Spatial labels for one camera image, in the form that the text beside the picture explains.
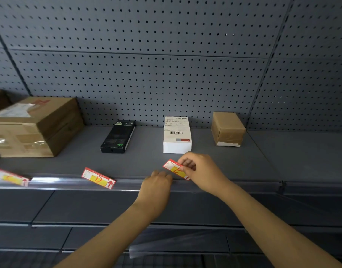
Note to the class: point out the long white box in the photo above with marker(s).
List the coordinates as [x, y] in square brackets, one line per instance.
[178, 147]

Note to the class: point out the person's left forearm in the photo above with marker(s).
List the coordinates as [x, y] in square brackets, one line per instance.
[109, 242]

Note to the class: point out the person's right forearm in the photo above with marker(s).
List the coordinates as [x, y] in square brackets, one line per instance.
[277, 234]

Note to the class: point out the person's right hand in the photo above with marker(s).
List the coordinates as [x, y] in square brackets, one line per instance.
[207, 175]

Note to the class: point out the cardboard box red print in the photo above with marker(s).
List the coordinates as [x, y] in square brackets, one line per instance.
[26, 139]

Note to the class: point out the loose clear plastic strip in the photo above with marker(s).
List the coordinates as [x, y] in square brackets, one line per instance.
[173, 244]

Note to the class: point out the person's left hand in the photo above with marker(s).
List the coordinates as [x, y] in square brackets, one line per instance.
[155, 192]

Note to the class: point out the slim black box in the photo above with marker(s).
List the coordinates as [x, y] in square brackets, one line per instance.
[118, 136]

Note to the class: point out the small taped cardboard box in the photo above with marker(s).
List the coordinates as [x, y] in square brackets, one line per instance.
[226, 128]

